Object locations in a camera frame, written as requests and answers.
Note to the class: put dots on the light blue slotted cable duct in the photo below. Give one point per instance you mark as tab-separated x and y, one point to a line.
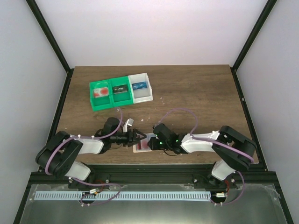
125	196

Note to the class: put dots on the left side frame rail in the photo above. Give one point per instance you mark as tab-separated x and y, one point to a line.
58	107

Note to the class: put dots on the left black frame post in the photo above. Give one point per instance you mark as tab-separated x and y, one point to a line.
48	33

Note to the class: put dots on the white bin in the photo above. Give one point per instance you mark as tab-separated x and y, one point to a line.
143	95

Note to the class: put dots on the blue card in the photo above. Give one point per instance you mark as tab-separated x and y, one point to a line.
139	85

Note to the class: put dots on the right side frame rail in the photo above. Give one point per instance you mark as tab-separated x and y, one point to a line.
260	156

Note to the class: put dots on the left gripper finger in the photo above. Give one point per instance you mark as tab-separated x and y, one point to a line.
137	141
140	135

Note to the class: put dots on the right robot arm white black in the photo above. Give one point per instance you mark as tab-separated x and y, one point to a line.
234	149

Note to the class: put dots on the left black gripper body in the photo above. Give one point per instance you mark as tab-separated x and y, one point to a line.
130	137

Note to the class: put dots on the metal front plate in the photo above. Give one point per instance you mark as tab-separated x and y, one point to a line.
252	204

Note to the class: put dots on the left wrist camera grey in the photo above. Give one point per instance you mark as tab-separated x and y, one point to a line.
127	125

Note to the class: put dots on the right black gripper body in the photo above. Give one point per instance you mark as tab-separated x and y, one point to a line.
152	143

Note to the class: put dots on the frame rail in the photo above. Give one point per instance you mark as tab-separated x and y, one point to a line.
260	156
58	107

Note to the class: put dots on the black frame post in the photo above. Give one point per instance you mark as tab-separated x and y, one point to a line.
48	33
254	32

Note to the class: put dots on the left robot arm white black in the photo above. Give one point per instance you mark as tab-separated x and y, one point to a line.
73	146

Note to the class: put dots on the left green bin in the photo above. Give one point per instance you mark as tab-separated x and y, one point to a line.
101	103

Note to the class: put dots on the white card red circles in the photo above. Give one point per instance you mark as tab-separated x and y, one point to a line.
100	92

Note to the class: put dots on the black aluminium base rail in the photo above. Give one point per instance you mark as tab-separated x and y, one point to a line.
196	175

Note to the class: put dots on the right black frame post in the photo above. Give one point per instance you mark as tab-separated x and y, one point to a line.
254	32

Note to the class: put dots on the black card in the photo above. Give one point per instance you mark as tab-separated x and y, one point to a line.
120	89

